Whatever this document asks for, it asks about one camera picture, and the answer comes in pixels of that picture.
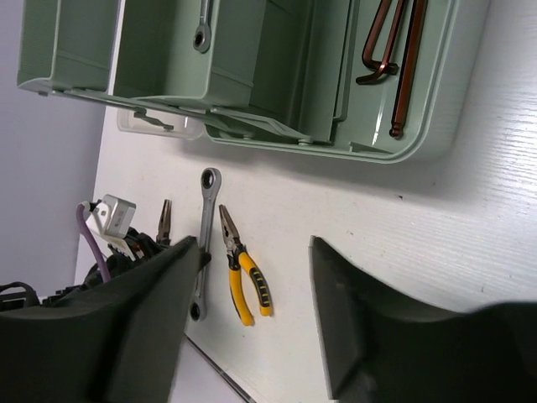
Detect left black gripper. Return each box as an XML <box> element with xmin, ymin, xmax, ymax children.
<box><xmin>0</xmin><ymin>226</ymin><xmax>169</xmax><ymax>310</ymax></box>

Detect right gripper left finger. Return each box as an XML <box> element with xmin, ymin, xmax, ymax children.
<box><xmin>1</xmin><ymin>237</ymin><xmax>201</xmax><ymax>402</ymax></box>

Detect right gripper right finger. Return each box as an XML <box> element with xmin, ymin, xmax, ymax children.
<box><xmin>310</xmin><ymin>237</ymin><xmax>536</xmax><ymax>402</ymax></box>

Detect yellow-handled pliers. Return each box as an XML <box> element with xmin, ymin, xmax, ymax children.
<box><xmin>218</xmin><ymin>204</ymin><xmax>274</xmax><ymax>327</ymax></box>
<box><xmin>156</xmin><ymin>199</ymin><xmax>172</xmax><ymax>246</ymax></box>

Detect large silver ratchet wrench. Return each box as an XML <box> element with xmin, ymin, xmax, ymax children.
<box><xmin>190</xmin><ymin>167</ymin><xmax>222</xmax><ymax>322</ymax></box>

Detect green cantilever toolbox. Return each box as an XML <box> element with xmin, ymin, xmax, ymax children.
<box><xmin>17</xmin><ymin>1</ymin><xmax>489</xmax><ymax>164</ymax></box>

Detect small silver wrench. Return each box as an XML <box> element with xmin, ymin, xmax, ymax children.
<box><xmin>193</xmin><ymin>0</ymin><xmax>211</xmax><ymax>54</ymax></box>

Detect bent brown hex key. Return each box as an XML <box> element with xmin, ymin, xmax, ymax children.
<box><xmin>356</xmin><ymin>0</ymin><xmax>407</xmax><ymax>85</ymax></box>

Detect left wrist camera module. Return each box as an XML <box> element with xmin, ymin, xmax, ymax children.
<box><xmin>86</xmin><ymin>194</ymin><xmax>136</xmax><ymax>238</ymax></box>

